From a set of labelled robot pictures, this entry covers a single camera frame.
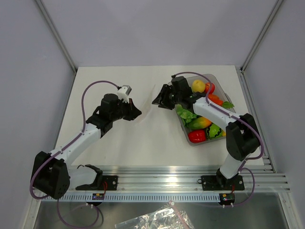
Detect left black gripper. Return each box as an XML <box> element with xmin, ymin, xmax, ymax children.
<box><xmin>111</xmin><ymin>98</ymin><xmax>142</xmax><ymax>122</ymax></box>

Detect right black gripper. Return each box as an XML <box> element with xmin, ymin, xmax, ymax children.
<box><xmin>152</xmin><ymin>84</ymin><xmax>182</xmax><ymax>110</ymax></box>

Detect clear dotted zip bag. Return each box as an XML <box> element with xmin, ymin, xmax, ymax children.
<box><xmin>141</xmin><ymin>85</ymin><xmax>156</xmax><ymax>122</ymax></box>

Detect toy carrot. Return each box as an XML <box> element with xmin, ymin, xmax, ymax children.
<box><xmin>208</xmin><ymin>94</ymin><xmax>234</xmax><ymax>109</ymax></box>

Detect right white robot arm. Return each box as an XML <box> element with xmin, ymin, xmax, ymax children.
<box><xmin>152</xmin><ymin>75</ymin><xmax>264</xmax><ymax>189</ymax></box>

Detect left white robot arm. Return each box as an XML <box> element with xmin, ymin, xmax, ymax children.
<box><xmin>30</xmin><ymin>94</ymin><xmax>142</xmax><ymax>199</ymax></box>

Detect grey plastic food tray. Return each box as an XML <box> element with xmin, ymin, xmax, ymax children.
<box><xmin>177</xmin><ymin>74</ymin><xmax>235</xmax><ymax>146</ymax></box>

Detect toy napa cabbage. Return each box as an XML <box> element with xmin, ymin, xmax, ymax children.
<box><xmin>176</xmin><ymin>105</ymin><xmax>199</xmax><ymax>127</ymax></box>

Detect toy yellow pear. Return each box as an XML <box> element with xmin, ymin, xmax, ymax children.
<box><xmin>192</xmin><ymin>80</ymin><xmax>206</xmax><ymax>93</ymax></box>

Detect toy mango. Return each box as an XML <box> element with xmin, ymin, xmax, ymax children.
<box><xmin>187</xmin><ymin>117</ymin><xmax>212</xmax><ymax>130</ymax></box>

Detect toy red bell pepper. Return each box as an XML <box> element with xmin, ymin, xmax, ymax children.
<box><xmin>188</xmin><ymin>129</ymin><xmax>207</xmax><ymax>144</ymax></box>

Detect toy red apple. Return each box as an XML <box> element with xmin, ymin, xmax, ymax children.
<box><xmin>204</xmin><ymin>83</ymin><xmax>215</xmax><ymax>94</ymax></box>

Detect spare clear plastic bags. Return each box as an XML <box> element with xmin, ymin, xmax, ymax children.
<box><xmin>115</xmin><ymin>201</ymin><xmax>195</xmax><ymax>229</ymax></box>

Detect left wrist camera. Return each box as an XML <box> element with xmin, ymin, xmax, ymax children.
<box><xmin>117</xmin><ymin>85</ymin><xmax>132</xmax><ymax>101</ymax></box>

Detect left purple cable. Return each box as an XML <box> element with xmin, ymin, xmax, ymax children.
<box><xmin>30</xmin><ymin>80</ymin><xmax>122</xmax><ymax>226</ymax></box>

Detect aluminium mounting rail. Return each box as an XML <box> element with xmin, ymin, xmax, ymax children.
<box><xmin>32</xmin><ymin>166</ymin><xmax>290</xmax><ymax>193</ymax></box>

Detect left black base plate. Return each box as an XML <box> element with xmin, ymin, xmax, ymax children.
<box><xmin>75</xmin><ymin>175</ymin><xmax>119</xmax><ymax>191</ymax></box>

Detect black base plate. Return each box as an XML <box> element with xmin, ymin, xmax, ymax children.
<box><xmin>75</xmin><ymin>175</ymin><xmax>119</xmax><ymax>191</ymax></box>
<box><xmin>197</xmin><ymin>175</ymin><xmax>245</xmax><ymax>191</ymax></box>

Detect white slotted cable duct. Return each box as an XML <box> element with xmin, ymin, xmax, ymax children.
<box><xmin>41</xmin><ymin>192</ymin><xmax>235</xmax><ymax>203</ymax></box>

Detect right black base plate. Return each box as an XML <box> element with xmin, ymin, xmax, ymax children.
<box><xmin>197</xmin><ymin>175</ymin><xmax>245</xmax><ymax>191</ymax></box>

